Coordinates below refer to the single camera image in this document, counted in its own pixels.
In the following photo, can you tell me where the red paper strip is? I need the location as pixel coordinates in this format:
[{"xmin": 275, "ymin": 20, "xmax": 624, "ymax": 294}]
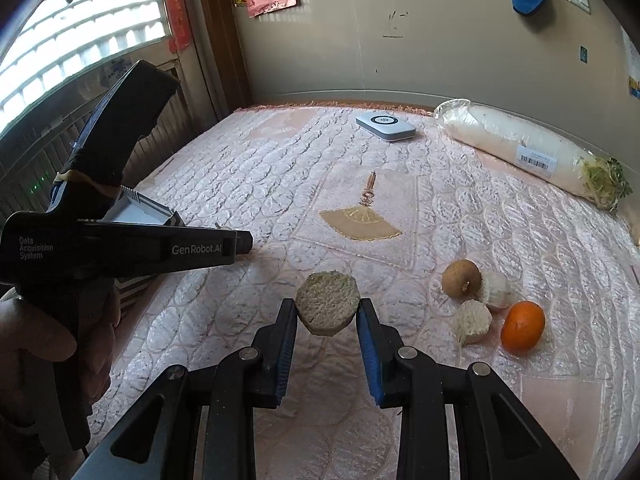
[{"xmin": 166, "ymin": 0, "xmax": 193, "ymax": 54}]

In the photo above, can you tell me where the black-and-white striped box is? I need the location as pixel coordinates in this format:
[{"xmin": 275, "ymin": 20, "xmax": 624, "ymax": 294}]
[{"xmin": 102, "ymin": 186, "xmax": 185, "ymax": 311}]

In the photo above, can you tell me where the window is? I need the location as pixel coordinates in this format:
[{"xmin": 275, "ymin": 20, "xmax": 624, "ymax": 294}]
[{"xmin": 0, "ymin": 0, "xmax": 173, "ymax": 131}]

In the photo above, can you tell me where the orange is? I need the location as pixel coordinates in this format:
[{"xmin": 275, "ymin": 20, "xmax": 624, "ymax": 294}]
[{"xmin": 501, "ymin": 301, "xmax": 546, "ymax": 352}]

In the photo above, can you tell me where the plastic-wrapped white radish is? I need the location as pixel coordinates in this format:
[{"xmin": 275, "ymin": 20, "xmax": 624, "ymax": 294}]
[{"xmin": 432, "ymin": 99, "xmax": 632, "ymax": 212}]

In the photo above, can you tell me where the brown wooden door frame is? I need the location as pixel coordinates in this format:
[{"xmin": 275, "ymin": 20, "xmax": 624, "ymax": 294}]
[{"xmin": 192, "ymin": 0, "xmax": 253, "ymax": 123}]

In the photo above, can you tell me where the wall calendar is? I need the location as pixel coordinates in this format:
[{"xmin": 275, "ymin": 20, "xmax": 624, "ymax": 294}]
[{"xmin": 620, "ymin": 25, "xmax": 640, "ymax": 101}]

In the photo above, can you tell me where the brown longan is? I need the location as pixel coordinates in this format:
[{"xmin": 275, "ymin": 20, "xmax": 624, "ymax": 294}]
[{"xmin": 441, "ymin": 259, "xmax": 482, "ymax": 299}]

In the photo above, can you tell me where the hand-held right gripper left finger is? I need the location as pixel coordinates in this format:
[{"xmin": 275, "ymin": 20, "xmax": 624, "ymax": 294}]
[{"xmin": 72, "ymin": 298, "xmax": 299, "ymax": 480}]

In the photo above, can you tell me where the person's left hand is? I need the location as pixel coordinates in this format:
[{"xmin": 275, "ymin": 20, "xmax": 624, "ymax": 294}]
[{"xmin": 0, "ymin": 287, "xmax": 123, "ymax": 407}]

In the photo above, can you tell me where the wooden slatted panel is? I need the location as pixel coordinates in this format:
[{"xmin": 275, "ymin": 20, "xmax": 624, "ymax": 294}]
[{"xmin": 0, "ymin": 57, "xmax": 221, "ymax": 216}]

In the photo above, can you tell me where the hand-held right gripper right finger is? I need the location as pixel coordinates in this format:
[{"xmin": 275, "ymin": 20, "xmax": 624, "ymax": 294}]
[{"xmin": 356, "ymin": 298, "xmax": 581, "ymax": 480}]

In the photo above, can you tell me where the white and grey flat device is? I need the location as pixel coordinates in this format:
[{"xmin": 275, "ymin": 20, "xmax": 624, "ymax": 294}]
[{"xmin": 355, "ymin": 111, "xmax": 417, "ymax": 142}]

